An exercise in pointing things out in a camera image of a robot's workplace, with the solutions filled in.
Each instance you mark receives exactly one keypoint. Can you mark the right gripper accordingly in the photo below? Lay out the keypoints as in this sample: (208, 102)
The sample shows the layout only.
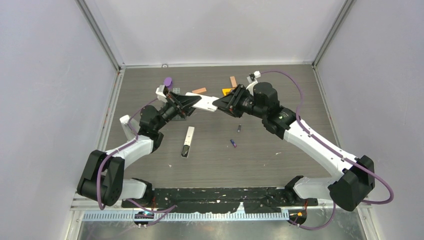
(232, 101)

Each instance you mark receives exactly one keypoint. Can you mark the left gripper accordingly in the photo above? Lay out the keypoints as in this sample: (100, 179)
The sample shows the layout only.
(185, 102)

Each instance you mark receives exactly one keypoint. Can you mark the large white remote control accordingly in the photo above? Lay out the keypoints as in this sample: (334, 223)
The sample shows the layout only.
(205, 103)

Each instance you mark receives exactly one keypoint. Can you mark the slim white remote control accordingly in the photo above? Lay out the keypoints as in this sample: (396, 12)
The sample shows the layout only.
(187, 142)

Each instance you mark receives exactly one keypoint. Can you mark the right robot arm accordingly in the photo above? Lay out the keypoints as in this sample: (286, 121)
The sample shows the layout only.
(350, 180)

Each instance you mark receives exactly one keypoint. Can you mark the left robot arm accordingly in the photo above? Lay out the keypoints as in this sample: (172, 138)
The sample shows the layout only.
(102, 179)

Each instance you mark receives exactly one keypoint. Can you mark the orange toy board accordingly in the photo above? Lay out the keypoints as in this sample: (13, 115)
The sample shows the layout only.
(226, 91)

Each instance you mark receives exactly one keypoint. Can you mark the wooden block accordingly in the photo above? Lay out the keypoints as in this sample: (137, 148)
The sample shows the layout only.
(199, 91)

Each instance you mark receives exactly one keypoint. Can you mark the grey lego baseplate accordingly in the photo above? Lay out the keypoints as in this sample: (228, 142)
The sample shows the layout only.
(177, 90)

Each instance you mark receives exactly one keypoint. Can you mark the thin wooden stick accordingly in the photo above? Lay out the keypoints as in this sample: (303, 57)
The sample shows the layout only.
(233, 81)

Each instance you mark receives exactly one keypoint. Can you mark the purple cap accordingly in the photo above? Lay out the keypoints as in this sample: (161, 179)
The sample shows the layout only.
(168, 82)

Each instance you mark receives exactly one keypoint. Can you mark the purple battery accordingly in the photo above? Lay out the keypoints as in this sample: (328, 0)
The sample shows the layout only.
(233, 143)

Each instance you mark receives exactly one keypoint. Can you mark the white metronome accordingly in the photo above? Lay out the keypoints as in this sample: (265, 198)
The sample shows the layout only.
(127, 127)

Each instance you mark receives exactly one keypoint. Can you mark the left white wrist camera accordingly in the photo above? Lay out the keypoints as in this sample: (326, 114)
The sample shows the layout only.
(161, 93)

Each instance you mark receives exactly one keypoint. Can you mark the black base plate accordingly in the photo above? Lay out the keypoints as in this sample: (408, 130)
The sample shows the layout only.
(220, 200)

